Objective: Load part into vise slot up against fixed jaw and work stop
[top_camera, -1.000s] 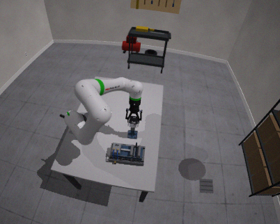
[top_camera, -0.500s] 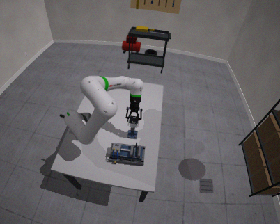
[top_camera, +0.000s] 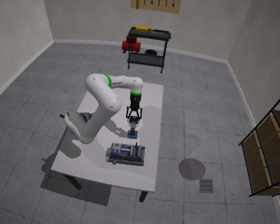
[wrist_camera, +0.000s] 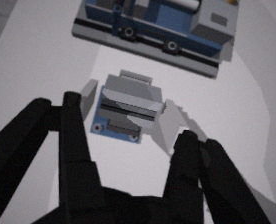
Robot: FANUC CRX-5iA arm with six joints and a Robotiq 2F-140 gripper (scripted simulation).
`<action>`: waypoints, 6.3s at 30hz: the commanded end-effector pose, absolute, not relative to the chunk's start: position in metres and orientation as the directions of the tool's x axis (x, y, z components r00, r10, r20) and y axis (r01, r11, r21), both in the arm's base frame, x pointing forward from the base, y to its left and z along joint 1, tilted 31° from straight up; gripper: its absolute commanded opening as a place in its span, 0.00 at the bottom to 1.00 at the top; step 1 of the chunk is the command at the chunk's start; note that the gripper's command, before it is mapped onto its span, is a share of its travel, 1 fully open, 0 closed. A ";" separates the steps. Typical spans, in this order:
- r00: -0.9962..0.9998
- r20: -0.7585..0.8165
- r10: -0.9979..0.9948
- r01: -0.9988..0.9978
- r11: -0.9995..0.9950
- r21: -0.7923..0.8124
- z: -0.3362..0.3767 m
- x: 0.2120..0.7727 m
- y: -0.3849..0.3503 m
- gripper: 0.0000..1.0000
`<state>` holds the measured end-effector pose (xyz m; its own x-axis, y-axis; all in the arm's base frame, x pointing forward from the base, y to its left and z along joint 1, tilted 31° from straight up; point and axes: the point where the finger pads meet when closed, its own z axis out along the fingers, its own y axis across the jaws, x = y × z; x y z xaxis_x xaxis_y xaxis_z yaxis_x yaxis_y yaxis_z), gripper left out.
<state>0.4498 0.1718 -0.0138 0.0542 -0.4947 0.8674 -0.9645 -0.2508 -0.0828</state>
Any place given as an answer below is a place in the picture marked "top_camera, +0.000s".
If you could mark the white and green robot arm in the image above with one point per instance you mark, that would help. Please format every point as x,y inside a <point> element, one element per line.
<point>100,86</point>

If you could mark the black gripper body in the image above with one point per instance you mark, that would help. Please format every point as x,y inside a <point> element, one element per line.
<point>135,105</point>

